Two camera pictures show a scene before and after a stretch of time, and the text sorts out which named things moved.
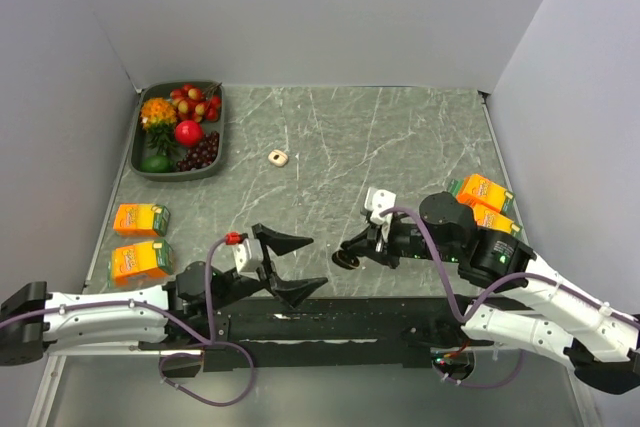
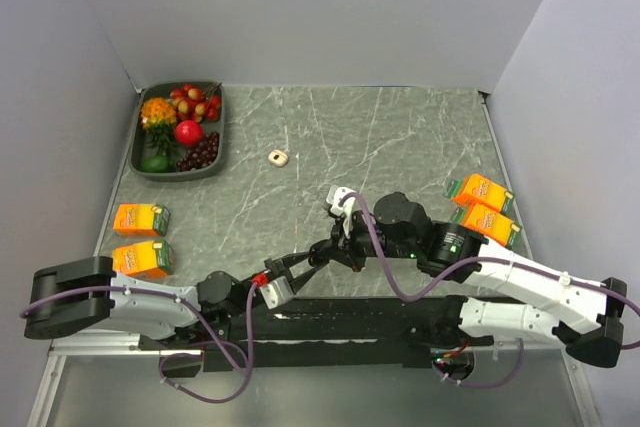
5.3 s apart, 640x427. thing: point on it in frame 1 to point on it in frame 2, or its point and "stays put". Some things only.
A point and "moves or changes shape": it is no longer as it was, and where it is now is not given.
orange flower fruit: x=158 y=114 stays put
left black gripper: x=294 y=291 to x=282 y=267
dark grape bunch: x=201 y=155 stays put
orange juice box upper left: x=144 y=220 stays put
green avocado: x=157 y=164 stays put
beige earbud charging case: x=277 y=157 stays put
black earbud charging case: x=345 y=260 moves or changes shape
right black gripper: x=365 y=243 to x=342 y=246
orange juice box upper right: x=477 y=189 stays put
